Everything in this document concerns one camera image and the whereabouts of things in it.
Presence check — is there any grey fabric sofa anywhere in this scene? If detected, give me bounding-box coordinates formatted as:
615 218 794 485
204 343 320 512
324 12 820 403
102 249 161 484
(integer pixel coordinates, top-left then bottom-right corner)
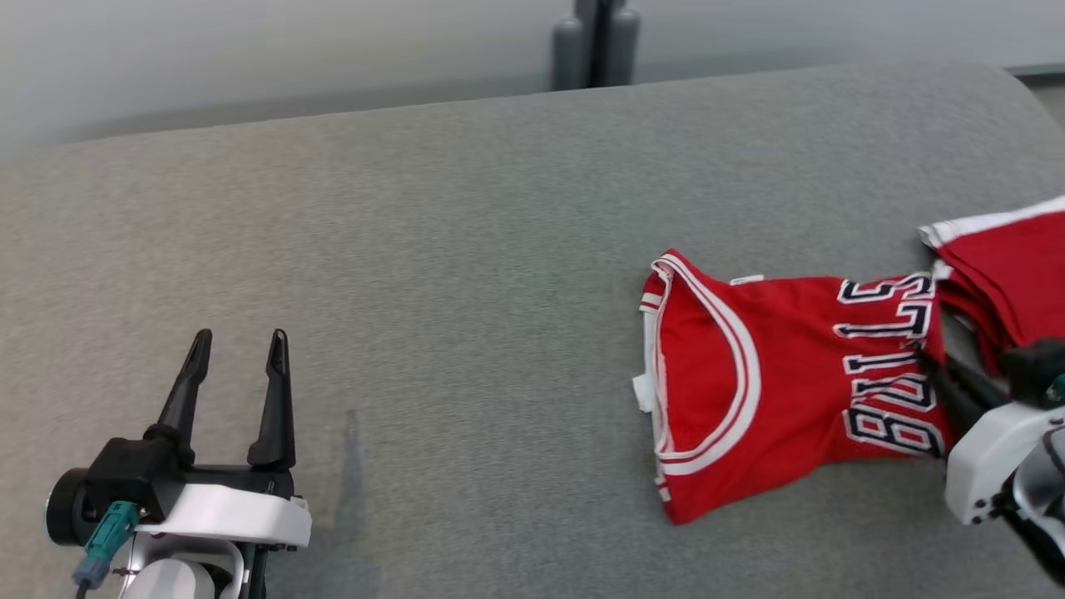
0 60 1065 599

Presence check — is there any red garment with white stripes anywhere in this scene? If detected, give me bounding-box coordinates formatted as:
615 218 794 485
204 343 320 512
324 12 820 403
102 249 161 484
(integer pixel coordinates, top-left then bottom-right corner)
918 196 1065 375

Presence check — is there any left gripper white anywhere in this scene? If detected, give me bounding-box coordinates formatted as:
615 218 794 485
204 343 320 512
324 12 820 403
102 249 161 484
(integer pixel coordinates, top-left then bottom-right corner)
133 329 314 550

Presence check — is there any red jersey with black lettering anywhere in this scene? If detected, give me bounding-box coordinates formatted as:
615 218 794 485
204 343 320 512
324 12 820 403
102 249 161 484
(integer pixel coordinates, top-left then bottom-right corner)
632 248 958 527

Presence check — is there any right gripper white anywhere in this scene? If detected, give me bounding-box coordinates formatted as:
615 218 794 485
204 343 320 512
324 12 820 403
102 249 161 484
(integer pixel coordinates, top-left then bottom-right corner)
912 347 1065 527

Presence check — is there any teal left camera connector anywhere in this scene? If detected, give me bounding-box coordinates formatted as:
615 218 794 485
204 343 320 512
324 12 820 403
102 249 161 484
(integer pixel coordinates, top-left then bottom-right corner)
72 501 142 590

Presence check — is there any dark grey post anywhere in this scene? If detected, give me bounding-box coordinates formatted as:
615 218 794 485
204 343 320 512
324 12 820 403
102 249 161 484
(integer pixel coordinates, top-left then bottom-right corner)
551 0 641 91

